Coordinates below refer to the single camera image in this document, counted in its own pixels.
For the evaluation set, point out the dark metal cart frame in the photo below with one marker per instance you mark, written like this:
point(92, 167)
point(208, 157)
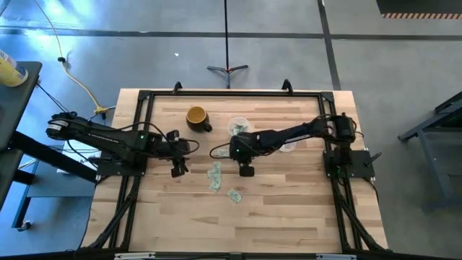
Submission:
point(435, 162)

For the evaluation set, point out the dark mug yellow inside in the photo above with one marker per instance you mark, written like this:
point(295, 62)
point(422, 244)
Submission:
point(196, 115)

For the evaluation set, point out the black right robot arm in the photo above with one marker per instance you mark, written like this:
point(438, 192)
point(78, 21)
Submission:
point(288, 135)

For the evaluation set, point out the yellow cylindrical canister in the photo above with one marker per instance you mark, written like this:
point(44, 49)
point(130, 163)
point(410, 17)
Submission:
point(12, 74)

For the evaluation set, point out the black hazard-striped floor mat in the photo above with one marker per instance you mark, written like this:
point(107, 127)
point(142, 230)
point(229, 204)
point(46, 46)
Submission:
point(415, 6)

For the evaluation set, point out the green banknote bundle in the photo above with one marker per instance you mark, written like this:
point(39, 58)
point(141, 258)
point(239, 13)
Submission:
point(240, 128)

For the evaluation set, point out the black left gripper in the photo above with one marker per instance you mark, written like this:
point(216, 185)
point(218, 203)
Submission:
point(177, 150)

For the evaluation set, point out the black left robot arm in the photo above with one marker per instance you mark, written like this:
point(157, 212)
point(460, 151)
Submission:
point(108, 139)

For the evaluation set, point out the green paper banknote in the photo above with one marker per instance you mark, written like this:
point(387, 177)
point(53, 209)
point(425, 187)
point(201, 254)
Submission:
point(234, 195)
point(213, 174)
point(217, 165)
point(223, 152)
point(215, 185)

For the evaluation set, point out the black tripod stand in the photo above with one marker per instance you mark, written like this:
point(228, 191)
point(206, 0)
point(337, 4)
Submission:
point(226, 70)

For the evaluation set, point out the black side table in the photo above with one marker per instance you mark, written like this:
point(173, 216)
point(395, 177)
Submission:
point(18, 104)

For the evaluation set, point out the clear round plastic container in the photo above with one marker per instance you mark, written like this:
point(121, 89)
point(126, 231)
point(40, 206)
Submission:
point(288, 148)
point(231, 126)

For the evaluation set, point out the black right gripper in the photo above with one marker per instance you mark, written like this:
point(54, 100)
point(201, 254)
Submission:
point(247, 159)

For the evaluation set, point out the white printed paper sheet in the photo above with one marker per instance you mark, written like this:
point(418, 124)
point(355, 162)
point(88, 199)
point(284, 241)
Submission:
point(72, 153)

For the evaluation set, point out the black aluminium rig frame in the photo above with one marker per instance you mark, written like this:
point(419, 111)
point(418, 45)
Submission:
point(234, 93)

